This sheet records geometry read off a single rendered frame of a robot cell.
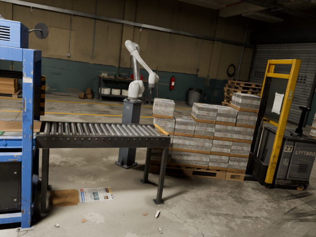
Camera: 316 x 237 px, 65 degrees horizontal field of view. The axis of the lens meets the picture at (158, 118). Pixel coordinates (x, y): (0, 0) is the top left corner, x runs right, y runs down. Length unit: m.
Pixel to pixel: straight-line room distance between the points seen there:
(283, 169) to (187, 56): 7.75
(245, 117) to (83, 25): 7.34
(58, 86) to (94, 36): 2.23
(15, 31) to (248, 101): 2.89
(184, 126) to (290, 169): 1.67
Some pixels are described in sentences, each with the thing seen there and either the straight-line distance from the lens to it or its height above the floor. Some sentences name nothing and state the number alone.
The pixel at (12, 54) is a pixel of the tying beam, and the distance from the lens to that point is 2.21.
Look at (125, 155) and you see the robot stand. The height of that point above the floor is 0.17.
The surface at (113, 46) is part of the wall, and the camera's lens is 9.92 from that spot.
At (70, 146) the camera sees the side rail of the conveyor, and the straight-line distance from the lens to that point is 2.53.
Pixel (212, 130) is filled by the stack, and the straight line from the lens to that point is 3.68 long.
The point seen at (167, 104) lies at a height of 1.03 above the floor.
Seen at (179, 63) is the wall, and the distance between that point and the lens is 10.81.
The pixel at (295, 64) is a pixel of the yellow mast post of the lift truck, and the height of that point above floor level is 1.79.
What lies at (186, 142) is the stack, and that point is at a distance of 3.64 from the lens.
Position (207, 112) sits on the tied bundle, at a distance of 3.60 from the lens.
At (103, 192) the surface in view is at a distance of 3.14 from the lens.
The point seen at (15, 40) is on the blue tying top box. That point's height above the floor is 1.60.
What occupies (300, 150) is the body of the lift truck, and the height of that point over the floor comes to 0.62.
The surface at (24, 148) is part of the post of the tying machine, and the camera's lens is 2.34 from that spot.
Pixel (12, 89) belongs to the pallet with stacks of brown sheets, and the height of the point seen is 0.26.
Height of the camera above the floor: 1.56
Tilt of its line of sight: 12 degrees down
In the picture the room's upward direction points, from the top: 7 degrees clockwise
